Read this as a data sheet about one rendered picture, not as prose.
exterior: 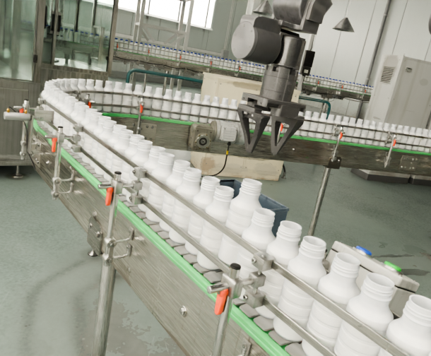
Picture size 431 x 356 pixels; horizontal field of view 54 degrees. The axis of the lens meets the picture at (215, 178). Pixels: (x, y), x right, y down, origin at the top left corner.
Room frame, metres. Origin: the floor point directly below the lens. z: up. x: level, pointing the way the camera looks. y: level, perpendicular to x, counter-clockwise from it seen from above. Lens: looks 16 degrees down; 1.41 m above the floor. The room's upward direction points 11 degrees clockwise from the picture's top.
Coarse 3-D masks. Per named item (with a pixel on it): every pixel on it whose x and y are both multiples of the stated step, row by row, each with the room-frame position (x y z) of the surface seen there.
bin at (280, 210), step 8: (224, 184) 1.61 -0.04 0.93; (232, 184) 1.63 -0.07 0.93; (240, 184) 1.60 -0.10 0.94; (264, 200) 1.49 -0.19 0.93; (272, 200) 1.46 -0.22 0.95; (272, 208) 1.45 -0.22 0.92; (280, 208) 1.37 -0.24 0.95; (288, 208) 1.40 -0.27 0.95; (280, 216) 1.38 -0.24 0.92; (280, 224) 1.39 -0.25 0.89
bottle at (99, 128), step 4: (100, 116) 1.29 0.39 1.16; (104, 116) 1.30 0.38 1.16; (100, 120) 1.27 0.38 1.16; (100, 124) 1.27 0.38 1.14; (96, 128) 1.28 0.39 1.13; (100, 128) 1.27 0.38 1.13; (96, 132) 1.26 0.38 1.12; (100, 132) 1.26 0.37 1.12; (92, 144) 1.28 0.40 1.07; (96, 144) 1.26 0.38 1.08; (92, 148) 1.27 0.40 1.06; (96, 148) 1.26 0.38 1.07; (92, 152) 1.27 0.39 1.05; (96, 152) 1.26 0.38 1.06; (92, 164) 1.26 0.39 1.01
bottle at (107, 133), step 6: (108, 120) 1.25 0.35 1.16; (102, 126) 1.24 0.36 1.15; (108, 126) 1.22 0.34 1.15; (102, 132) 1.23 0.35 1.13; (108, 132) 1.22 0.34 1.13; (102, 138) 1.21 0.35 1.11; (108, 138) 1.21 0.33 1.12; (102, 150) 1.21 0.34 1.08; (96, 156) 1.22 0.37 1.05; (102, 156) 1.21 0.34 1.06; (102, 162) 1.21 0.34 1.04; (96, 168) 1.22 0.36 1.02; (102, 174) 1.21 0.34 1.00
